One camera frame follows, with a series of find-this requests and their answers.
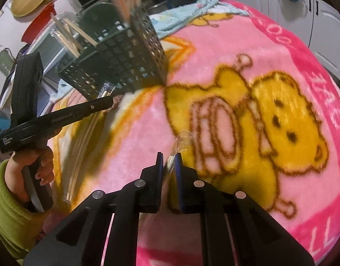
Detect green sleeved left forearm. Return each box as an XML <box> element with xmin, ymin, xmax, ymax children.
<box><xmin>0</xmin><ymin>160</ymin><xmax>50</xmax><ymax>265</ymax></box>

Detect red plastic basin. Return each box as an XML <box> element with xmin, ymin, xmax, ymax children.
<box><xmin>21</xmin><ymin>2</ymin><xmax>56</xmax><ymax>45</ymax></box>

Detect chopsticks pair lowest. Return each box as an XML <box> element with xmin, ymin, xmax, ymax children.
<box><xmin>164</xmin><ymin>129</ymin><xmax>193</xmax><ymax>178</ymax></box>

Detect white kitchen cabinets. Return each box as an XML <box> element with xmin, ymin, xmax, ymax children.
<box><xmin>235</xmin><ymin>0</ymin><xmax>340</xmax><ymax>81</ymax></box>

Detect pink cartoon blanket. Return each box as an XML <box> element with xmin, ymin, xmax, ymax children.
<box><xmin>44</xmin><ymin>8</ymin><xmax>340</xmax><ymax>263</ymax></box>

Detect person's left hand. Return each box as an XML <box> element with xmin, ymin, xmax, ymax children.
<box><xmin>4</xmin><ymin>147</ymin><xmax>54</xmax><ymax>205</ymax></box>

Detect right plastic drawer tower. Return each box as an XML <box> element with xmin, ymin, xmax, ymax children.
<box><xmin>27</xmin><ymin>12</ymin><xmax>79</xmax><ymax>94</ymax></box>

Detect chopsticks pair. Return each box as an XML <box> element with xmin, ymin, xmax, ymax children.
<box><xmin>63</xmin><ymin>81</ymin><xmax>117</xmax><ymax>203</ymax></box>
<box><xmin>50</xmin><ymin>14</ymin><xmax>83</xmax><ymax>58</ymax></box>
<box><xmin>64</xmin><ymin>18</ymin><xmax>98</xmax><ymax>47</ymax></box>

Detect light blue cloth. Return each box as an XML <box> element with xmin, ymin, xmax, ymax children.
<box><xmin>49</xmin><ymin>0</ymin><xmax>249</xmax><ymax>103</ymax></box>

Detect dark green utensil basket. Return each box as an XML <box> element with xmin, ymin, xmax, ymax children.
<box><xmin>57</xmin><ymin>2</ymin><xmax>168</xmax><ymax>100</ymax></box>

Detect green thermos bottle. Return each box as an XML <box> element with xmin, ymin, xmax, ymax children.
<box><xmin>0</xmin><ymin>48</ymin><xmax>15</xmax><ymax>76</ymax></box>

